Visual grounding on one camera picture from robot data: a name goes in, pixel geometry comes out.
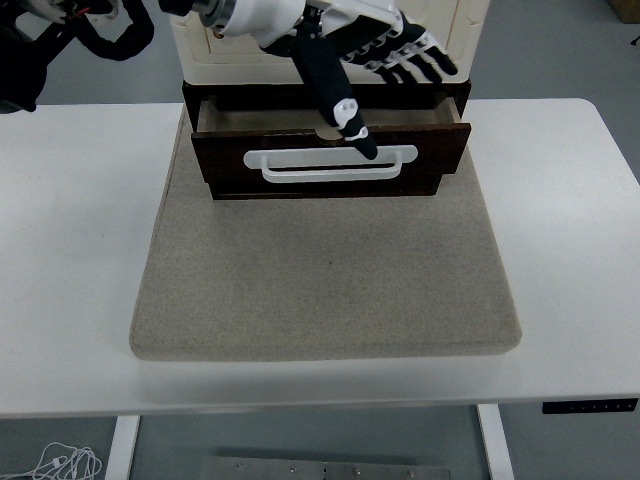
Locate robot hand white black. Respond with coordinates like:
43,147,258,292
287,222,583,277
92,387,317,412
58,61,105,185
219,0,459,161

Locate white drawer handle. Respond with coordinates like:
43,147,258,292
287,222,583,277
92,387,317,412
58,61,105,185
243,144,419,185

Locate dark wooden drawer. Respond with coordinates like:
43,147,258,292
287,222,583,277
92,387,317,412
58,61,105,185
190,95,473,200

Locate dark wooden drawer case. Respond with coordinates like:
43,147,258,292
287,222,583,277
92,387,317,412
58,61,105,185
180,79,472,201

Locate cream plastic cabinet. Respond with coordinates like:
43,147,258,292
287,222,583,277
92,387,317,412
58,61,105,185
168,0,489,86

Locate grey felt mat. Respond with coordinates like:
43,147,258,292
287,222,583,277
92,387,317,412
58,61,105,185
128,102,524,362

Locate cardboard box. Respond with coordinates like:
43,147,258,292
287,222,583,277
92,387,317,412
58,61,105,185
606,0,640,24

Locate grey metal plate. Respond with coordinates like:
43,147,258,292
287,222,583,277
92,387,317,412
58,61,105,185
199,455,454,480

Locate white table leg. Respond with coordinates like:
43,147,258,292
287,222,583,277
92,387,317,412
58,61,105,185
104,415,142,480
476,403,516,480

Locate black table control panel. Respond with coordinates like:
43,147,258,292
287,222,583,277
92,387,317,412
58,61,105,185
542,397,640,415

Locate white cable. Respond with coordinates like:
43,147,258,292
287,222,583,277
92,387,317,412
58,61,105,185
0,441,104,480

